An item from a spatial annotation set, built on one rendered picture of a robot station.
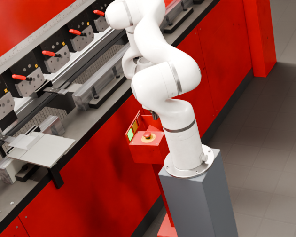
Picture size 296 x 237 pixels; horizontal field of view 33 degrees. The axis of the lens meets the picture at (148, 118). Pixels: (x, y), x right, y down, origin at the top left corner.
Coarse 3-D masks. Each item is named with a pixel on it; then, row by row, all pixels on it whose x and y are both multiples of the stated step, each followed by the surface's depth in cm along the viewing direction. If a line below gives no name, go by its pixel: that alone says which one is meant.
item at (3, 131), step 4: (12, 112) 223; (8, 116) 222; (12, 116) 223; (16, 116) 225; (0, 120) 218; (4, 120) 220; (8, 120) 222; (12, 120) 224; (16, 120) 227; (0, 124) 219; (4, 124) 220; (8, 124) 222; (12, 124) 225; (0, 128) 219; (4, 128) 221; (8, 128) 224; (4, 132) 222
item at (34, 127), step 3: (33, 126) 237; (36, 126) 237; (30, 129) 236; (33, 129) 235; (36, 129) 236; (39, 129) 238; (27, 132) 234; (30, 132) 234; (12, 147) 228; (9, 150) 227; (6, 153) 226
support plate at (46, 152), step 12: (36, 132) 233; (36, 144) 224; (48, 144) 222; (60, 144) 220; (72, 144) 218; (12, 156) 221; (24, 156) 219; (36, 156) 217; (48, 156) 215; (60, 156) 213
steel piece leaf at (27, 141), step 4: (24, 136) 232; (28, 136) 231; (32, 136) 230; (36, 136) 225; (20, 140) 230; (24, 140) 229; (28, 140) 228; (32, 140) 224; (36, 140) 226; (16, 144) 228; (20, 144) 227; (24, 144) 226; (28, 144) 222; (32, 144) 224; (20, 148) 225; (24, 148) 224; (28, 148) 222
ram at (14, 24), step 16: (0, 0) 207; (16, 0) 213; (32, 0) 221; (48, 0) 228; (64, 0) 237; (0, 16) 208; (16, 16) 214; (32, 16) 222; (48, 16) 230; (0, 32) 209; (16, 32) 216; (32, 32) 223; (48, 32) 231; (0, 48) 210; (32, 48) 224
